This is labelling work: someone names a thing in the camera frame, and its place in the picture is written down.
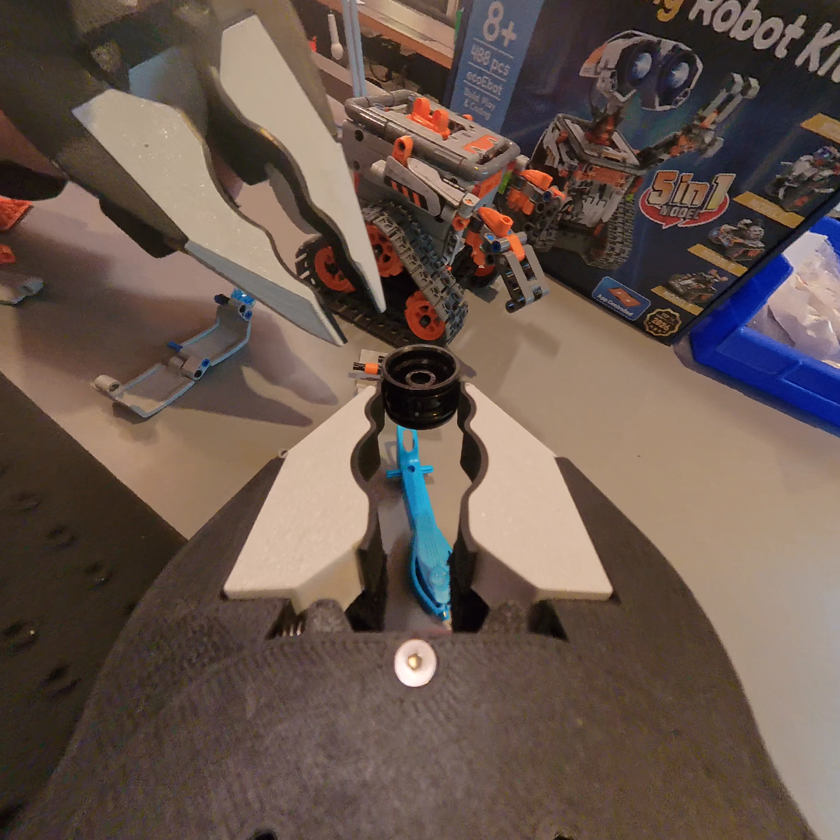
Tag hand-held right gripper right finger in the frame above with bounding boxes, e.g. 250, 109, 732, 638
453, 382, 616, 611

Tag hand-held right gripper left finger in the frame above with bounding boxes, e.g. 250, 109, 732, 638
223, 384, 389, 614

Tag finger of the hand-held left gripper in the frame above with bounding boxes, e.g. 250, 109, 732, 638
71, 49, 347, 347
218, 12, 387, 314

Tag black toy wheel hub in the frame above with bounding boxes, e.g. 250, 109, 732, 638
381, 346, 462, 431

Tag blue plastic separator tool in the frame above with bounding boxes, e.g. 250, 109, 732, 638
384, 425, 455, 621

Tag grey orange tracked toy robot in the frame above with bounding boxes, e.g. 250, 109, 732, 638
294, 92, 571, 349

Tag long grey panel blue pins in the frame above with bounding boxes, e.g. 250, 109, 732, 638
92, 289, 256, 420

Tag small grey panel orange pin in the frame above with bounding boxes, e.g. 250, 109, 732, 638
0, 245, 44, 305

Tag dark dimpled mat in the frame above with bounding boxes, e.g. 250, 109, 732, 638
0, 374, 188, 808

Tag blue storage bin with bags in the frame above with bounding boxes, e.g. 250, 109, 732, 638
672, 217, 840, 434

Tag clear plastic bags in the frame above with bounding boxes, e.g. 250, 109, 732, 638
755, 230, 840, 368

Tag dark blue robot kit box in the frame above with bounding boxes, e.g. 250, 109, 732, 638
446, 0, 840, 345

